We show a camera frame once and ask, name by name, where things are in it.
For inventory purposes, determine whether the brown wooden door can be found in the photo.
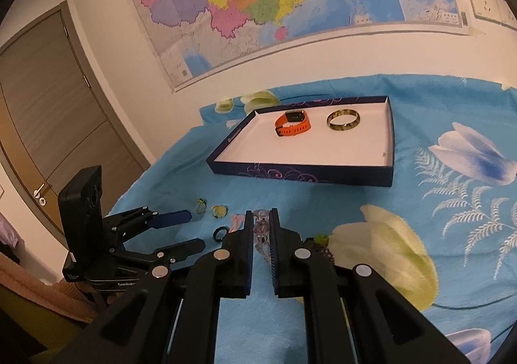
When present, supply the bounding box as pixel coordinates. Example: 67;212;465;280
1;2;150;244

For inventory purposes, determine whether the olive tortoiseshell bangle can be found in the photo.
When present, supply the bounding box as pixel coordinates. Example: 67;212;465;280
326;109;361;131

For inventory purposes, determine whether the clear crystal bead bracelet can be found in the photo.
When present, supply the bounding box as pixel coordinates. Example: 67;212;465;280
252;208;273;264

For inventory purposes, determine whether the orange smart watch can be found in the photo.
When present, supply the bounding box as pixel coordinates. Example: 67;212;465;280
274;109;311;138

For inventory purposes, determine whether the white wall socket panel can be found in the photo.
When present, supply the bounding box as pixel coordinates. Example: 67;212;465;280
470;0;516;30

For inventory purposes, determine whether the blue floral bed sheet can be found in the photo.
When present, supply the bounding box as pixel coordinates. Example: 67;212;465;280
113;75;516;363

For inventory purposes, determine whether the dark blue tray box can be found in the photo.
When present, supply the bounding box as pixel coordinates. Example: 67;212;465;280
207;96;395;187

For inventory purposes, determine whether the silver door handle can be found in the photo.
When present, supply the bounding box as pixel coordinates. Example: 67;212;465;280
33;183;47;206

